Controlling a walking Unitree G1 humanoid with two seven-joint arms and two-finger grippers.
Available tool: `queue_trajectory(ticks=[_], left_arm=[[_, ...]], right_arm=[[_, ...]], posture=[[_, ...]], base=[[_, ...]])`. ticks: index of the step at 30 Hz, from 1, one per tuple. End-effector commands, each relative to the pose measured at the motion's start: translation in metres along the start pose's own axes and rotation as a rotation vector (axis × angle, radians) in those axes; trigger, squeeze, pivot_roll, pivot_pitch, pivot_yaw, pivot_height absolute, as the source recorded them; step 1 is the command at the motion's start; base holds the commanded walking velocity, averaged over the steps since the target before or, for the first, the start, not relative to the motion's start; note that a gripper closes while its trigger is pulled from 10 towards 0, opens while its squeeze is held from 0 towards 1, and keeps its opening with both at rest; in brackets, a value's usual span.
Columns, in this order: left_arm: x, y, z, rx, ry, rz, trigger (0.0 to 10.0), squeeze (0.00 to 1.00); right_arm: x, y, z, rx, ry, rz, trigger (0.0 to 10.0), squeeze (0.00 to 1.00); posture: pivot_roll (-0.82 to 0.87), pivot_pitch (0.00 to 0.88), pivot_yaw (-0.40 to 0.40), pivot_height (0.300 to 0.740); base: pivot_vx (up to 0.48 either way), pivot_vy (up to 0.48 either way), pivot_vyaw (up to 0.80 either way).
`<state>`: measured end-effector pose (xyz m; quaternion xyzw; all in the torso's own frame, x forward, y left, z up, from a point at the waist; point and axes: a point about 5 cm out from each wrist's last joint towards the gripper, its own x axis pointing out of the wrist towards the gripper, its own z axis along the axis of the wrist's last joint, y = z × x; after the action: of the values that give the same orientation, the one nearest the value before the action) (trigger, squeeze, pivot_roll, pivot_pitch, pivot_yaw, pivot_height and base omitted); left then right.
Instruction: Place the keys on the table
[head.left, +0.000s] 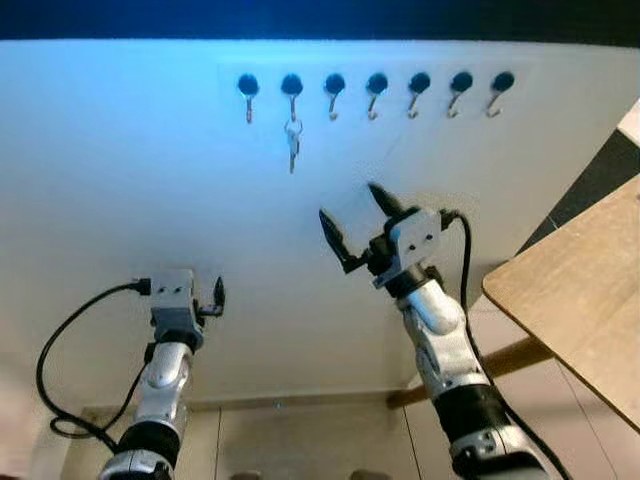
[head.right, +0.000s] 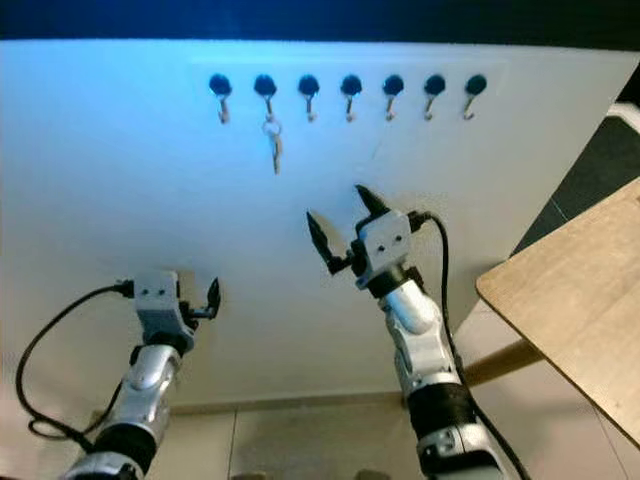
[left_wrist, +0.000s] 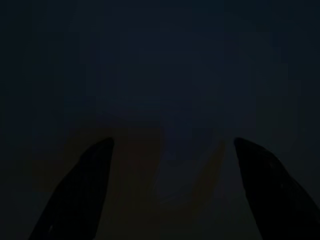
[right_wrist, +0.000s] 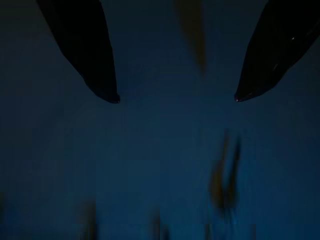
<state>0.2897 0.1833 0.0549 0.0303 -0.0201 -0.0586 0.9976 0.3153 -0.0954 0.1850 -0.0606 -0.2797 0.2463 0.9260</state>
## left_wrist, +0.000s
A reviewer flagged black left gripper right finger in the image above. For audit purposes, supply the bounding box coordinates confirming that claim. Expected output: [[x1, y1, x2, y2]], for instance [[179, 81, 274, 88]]
[[233, 136, 320, 240]]

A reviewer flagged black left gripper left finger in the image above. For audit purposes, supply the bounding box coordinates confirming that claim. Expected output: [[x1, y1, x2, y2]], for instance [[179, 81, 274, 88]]
[[28, 136, 116, 240]]

